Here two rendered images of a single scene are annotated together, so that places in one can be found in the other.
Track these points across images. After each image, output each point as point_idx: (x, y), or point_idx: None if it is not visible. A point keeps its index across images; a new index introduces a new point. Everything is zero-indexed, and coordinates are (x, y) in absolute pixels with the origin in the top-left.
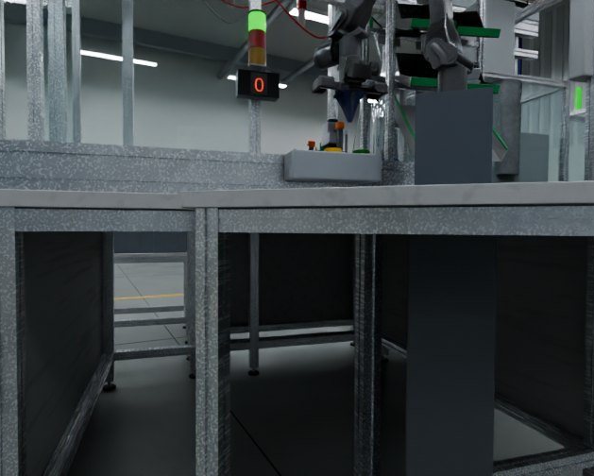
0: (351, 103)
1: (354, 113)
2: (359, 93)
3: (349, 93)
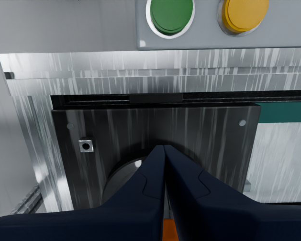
0: (161, 225)
1: (148, 157)
2: (121, 210)
3: (249, 207)
